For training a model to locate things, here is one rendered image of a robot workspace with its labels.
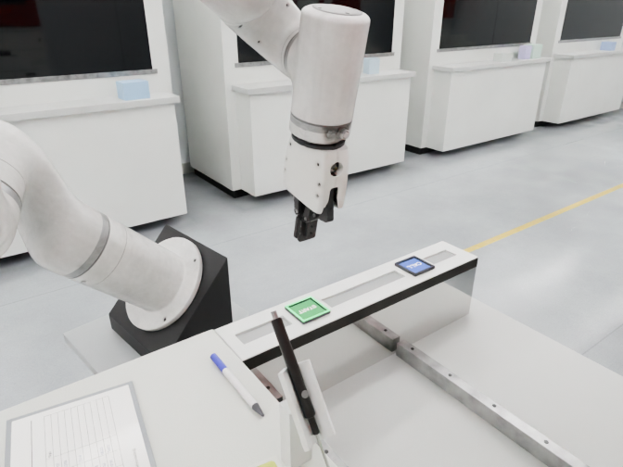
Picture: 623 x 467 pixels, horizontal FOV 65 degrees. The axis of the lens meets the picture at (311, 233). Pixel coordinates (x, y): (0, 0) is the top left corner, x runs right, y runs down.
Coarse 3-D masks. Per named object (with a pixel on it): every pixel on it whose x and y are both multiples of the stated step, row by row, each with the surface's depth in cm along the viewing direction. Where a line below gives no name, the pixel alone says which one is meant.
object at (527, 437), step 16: (400, 352) 92; (416, 352) 89; (416, 368) 89; (432, 368) 86; (448, 384) 83; (464, 384) 82; (464, 400) 81; (480, 400) 78; (480, 416) 79; (496, 416) 76; (512, 416) 75; (512, 432) 74; (528, 432) 73; (528, 448) 73; (544, 448) 70; (560, 448) 70; (560, 464) 69; (576, 464) 68
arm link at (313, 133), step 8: (296, 120) 63; (296, 128) 64; (304, 128) 63; (312, 128) 62; (320, 128) 62; (328, 128) 62; (336, 128) 63; (344, 128) 64; (304, 136) 63; (312, 136) 63; (320, 136) 63; (328, 136) 63; (336, 136) 64; (344, 136) 63; (320, 144) 64; (328, 144) 65
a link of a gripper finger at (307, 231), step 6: (312, 216) 72; (318, 216) 71; (300, 222) 74; (306, 222) 74; (312, 222) 74; (300, 228) 74; (306, 228) 74; (312, 228) 75; (300, 234) 75; (306, 234) 75; (312, 234) 75; (300, 240) 76
